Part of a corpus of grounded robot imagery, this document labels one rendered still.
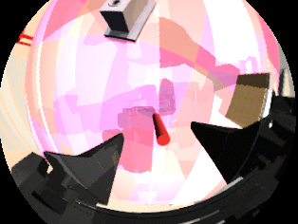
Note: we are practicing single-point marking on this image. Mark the red peg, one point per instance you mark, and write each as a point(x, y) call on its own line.
point(161, 134)

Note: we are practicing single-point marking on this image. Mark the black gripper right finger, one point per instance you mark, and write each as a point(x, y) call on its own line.
point(229, 148)

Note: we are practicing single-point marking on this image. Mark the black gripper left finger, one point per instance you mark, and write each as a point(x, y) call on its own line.
point(94, 169)

